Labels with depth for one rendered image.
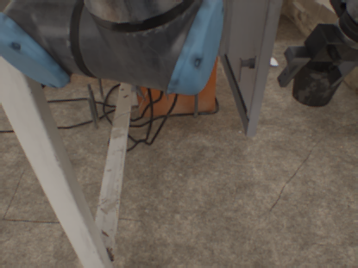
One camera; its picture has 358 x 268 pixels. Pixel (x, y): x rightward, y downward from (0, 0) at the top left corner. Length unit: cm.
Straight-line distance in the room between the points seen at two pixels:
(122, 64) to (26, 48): 10
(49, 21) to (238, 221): 111
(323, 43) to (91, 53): 41
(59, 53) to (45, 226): 115
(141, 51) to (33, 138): 44
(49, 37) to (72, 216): 55
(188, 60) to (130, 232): 108
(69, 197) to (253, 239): 79
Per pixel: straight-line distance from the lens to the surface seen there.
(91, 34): 26
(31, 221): 143
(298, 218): 134
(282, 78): 63
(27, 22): 30
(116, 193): 106
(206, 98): 170
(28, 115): 60
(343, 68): 70
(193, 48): 21
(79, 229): 80
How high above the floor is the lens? 108
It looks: 43 degrees down
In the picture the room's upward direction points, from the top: 2 degrees counter-clockwise
